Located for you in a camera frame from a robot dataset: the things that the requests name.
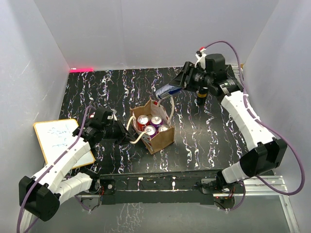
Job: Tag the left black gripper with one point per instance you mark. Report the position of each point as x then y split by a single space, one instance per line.
123 140

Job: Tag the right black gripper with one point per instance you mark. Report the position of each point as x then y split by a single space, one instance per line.
181 79

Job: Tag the blue red bull can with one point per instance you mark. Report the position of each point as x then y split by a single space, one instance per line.
167 91

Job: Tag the red coke can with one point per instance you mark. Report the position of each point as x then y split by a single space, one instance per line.
142 122

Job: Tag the purple fanta can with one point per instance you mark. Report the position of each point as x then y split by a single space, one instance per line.
150 130
156 121

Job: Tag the black yellow tall can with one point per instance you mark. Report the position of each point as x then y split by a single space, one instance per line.
201 96

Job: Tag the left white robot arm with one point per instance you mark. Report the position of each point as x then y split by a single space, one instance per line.
43 193

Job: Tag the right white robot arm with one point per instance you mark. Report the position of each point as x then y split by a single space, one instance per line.
265 151

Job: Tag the red can in bag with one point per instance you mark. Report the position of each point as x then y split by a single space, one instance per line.
163 128

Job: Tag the small whiteboard wooden frame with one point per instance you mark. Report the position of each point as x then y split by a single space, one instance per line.
54 137

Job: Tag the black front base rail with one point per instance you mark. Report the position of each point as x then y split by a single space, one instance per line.
192 186

